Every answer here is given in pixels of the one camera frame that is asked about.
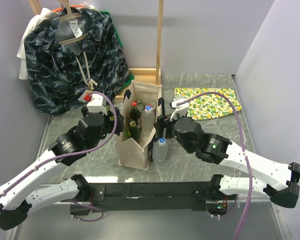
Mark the silver red soda can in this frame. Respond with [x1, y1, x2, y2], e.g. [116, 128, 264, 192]
[148, 102, 156, 112]

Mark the clear soda water bottle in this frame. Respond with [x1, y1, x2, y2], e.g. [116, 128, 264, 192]
[137, 99, 145, 113]

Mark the dark cola glass bottle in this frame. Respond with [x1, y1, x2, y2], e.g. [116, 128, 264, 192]
[129, 101, 142, 126]

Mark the green glass bottle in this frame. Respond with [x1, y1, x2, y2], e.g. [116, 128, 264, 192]
[105, 105, 114, 122]
[127, 120, 141, 142]

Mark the beige canvas tote bag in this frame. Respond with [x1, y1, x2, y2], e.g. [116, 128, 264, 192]
[115, 81, 164, 170]

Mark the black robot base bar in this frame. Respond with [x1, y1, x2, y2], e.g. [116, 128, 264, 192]
[59, 181, 240, 213]

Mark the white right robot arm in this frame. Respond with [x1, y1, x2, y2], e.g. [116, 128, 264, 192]
[154, 115, 300, 209]

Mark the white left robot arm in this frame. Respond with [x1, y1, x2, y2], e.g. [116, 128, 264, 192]
[0, 106, 124, 231]

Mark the lemon print cloth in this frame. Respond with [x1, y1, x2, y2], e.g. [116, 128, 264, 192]
[174, 87, 242, 121]

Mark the wooden clothes rack stand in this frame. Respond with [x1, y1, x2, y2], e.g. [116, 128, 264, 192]
[28, 0, 164, 103]

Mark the dark patterned hanging jacket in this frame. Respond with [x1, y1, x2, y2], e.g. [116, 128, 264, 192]
[26, 8, 130, 115]

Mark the wooden clothes hanger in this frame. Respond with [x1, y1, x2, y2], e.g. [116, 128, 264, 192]
[58, 0, 87, 45]

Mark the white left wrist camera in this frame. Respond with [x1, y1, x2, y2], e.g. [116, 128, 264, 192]
[84, 93, 107, 114]

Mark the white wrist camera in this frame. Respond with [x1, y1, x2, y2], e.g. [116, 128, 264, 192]
[84, 93, 107, 114]
[170, 96, 189, 121]

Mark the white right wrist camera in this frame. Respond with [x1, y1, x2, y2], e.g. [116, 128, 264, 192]
[170, 96, 189, 121]

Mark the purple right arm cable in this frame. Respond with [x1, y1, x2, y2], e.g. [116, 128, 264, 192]
[176, 91, 254, 240]

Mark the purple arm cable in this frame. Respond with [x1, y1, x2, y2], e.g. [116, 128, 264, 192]
[176, 91, 254, 240]
[0, 91, 118, 232]

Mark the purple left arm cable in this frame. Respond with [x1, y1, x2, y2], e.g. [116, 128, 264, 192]
[0, 91, 118, 232]

